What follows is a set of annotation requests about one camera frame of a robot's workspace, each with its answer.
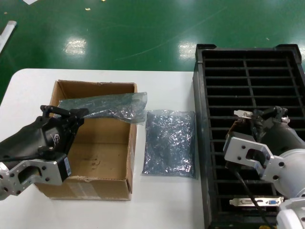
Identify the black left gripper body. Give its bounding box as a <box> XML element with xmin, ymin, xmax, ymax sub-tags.
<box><xmin>0</xmin><ymin>114</ymin><xmax>81</xmax><ymax>167</ymax></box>

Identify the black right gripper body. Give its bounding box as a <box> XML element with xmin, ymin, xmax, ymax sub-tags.
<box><xmin>256</xmin><ymin>118</ymin><xmax>305</xmax><ymax>157</ymax></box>

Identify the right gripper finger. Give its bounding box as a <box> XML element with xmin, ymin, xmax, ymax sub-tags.
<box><xmin>252</xmin><ymin>109</ymin><xmax>265</xmax><ymax>140</ymax></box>
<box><xmin>263</xmin><ymin>106</ymin><xmax>290</xmax><ymax>126</ymax></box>

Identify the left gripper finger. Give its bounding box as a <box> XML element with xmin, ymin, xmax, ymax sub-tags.
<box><xmin>66</xmin><ymin>116</ymin><xmax>85</xmax><ymax>144</ymax></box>
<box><xmin>39</xmin><ymin>104</ymin><xmax>89</xmax><ymax>120</ymax></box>

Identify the graphics card with silver bracket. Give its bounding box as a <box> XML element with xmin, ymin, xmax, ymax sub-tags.
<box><xmin>228</xmin><ymin>197</ymin><xmax>284</xmax><ymax>212</ymax></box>
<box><xmin>229</xmin><ymin>109</ymin><xmax>255</xmax><ymax>132</ymax></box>

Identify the grey translucent antistatic bag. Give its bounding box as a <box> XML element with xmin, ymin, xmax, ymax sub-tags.
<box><xmin>58</xmin><ymin>91</ymin><xmax>149</xmax><ymax>125</ymax></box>
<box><xmin>141</xmin><ymin>109</ymin><xmax>198</xmax><ymax>181</ymax></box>

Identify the open brown cardboard box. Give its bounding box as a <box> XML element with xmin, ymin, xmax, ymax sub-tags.
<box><xmin>34</xmin><ymin>80</ymin><xmax>140</xmax><ymax>201</ymax></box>

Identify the black slotted plastic container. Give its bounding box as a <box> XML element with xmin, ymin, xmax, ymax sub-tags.
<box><xmin>192</xmin><ymin>43</ymin><xmax>305</xmax><ymax>229</ymax></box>

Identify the white plastic pipe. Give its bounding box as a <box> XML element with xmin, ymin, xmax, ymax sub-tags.
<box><xmin>0</xmin><ymin>21</ymin><xmax>18</xmax><ymax>54</ymax></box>

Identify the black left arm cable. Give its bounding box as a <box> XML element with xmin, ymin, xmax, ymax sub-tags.
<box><xmin>0</xmin><ymin>146</ymin><xmax>52</xmax><ymax>164</ymax></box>

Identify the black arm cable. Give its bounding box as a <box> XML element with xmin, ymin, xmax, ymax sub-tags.
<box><xmin>0</xmin><ymin>146</ymin><xmax>52</xmax><ymax>164</ymax></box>
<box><xmin>225</xmin><ymin>159</ymin><xmax>281</xmax><ymax>229</ymax></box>

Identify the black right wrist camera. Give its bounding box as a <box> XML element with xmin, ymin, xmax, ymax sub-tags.
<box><xmin>226</xmin><ymin>128</ymin><xmax>256</xmax><ymax>144</ymax></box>

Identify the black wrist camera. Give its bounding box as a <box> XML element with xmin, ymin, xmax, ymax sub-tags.
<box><xmin>56</xmin><ymin>154</ymin><xmax>73</xmax><ymax>186</ymax></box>
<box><xmin>226</xmin><ymin>128</ymin><xmax>256</xmax><ymax>144</ymax></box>

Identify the silver left wrist bracket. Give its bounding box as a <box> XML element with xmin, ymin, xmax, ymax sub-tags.
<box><xmin>7</xmin><ymin>158</ymin><xmax>60</xmax><ymax>198</ymax></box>

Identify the silver wrist bracket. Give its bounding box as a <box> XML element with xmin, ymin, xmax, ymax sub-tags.
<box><xmin>7</xmin><ymin>158</ymin><xmax>60</xmax><ymax>198</ymax></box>
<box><xmin>223</xmin><ymin>136</ymin><xmax>273</xmax><ymax>173</ymax></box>

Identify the silver right wrist bracket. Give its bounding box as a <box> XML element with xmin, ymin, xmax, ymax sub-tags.
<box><xmin>223</xmin><ymin>136</ymin><xmax>273</xmax><ymax>173</ymax></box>

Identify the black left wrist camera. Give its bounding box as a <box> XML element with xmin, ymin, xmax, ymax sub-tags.
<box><xmin>56</xmin><ymin>154</ymin><xmax>73</xmax><ymax>186</ymax></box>

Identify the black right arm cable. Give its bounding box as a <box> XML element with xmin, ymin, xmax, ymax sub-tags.
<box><xmin>225</xmin><ymin>159</ymin><xmax>281</xmax><ymax>229</ymax></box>

